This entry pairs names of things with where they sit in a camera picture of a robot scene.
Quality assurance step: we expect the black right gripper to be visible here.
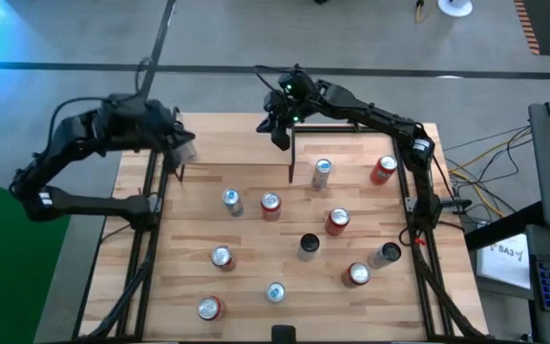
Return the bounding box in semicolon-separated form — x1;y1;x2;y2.
255;70;317;136

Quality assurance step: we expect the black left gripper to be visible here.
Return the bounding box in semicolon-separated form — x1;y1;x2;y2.
148;107;198;171

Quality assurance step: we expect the white slim energy drink can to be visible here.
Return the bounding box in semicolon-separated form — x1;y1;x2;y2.
172;140;200;166

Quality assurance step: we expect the silver Red Bull can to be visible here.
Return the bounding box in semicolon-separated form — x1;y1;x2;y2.
310;158;333;191
265;281;287;304

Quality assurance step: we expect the red Coca-Cola can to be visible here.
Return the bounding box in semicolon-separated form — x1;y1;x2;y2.
324;206;351;237

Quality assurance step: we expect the wooden shelf with black legs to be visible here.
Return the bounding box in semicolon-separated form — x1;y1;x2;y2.
173;112;300;185

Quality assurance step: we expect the blue Red Bull can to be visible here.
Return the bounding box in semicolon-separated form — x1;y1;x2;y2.
221;187;245;219

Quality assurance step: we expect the Star Wars Coca-Cola can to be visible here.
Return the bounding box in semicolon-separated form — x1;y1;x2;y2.
210;245;238;273

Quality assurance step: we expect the Celsius Peach Vibe can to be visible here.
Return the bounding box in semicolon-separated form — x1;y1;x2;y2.
296;232;321;263

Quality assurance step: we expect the red soda can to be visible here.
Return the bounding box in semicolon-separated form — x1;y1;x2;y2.
341;261;372;290
196;294;227;322

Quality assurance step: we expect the black power adapter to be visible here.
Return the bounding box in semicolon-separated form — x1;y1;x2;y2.
439;196;474;214

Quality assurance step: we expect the green floor mat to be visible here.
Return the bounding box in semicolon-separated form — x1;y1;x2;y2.
0;174;72;344

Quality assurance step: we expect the white cylindrical object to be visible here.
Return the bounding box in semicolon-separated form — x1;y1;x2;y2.
436;0;474;18

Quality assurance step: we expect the black desk edge bar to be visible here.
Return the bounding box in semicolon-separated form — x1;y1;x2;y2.
463;200;546;252

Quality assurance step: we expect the white SA3 sign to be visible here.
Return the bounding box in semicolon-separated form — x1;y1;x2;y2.
475;232;533;291

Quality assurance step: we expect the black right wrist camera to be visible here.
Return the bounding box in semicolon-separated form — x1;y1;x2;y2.
269;122;292;152

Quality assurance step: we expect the black aluminium table frame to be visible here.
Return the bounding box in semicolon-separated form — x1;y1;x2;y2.
76;122;489;343

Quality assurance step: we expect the yellow cable with black plug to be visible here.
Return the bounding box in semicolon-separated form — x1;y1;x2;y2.
413;0;432;24

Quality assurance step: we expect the black table-level camera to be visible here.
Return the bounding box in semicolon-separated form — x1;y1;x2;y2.
270;324;297;343

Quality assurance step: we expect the yellow floor cable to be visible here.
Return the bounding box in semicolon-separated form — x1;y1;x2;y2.
446;136;534;219

